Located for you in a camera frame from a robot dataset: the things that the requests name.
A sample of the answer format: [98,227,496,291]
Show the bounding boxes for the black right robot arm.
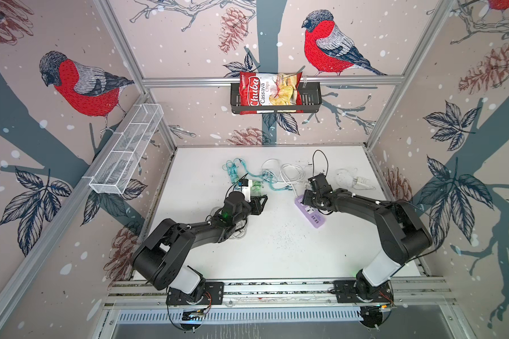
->
[302,173,433,302]

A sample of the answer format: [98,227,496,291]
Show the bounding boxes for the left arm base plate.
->
[166,281,224,306]

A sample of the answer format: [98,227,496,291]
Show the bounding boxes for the white power strip cord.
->
[260,157,319,192]

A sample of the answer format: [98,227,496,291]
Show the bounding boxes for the white charger adapter with cable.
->
[336,168,375,191]

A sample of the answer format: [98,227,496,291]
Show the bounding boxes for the red chips bag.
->
[239,72,303,114]

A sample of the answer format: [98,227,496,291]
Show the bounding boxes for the teal multi-head charging cable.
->
[223,157,294,194]

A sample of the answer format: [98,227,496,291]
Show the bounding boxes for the white wire wall basket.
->
[89,103,163,195]

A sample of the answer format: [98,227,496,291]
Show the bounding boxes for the black wall basket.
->
[230,82,322,115]

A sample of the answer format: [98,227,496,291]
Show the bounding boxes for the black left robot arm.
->
[130,191,268,299]

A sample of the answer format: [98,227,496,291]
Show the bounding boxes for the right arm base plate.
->
[328,280,394,304]

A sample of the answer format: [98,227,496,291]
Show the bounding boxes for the purple power strip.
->
[294,196,325,229]

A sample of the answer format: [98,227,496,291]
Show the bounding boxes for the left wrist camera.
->
[237,179,253,203]

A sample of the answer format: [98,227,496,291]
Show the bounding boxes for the aluminium front rail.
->
[105,277,455,310]

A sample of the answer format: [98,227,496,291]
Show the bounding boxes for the white blue power strip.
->
[227,162,240,185]

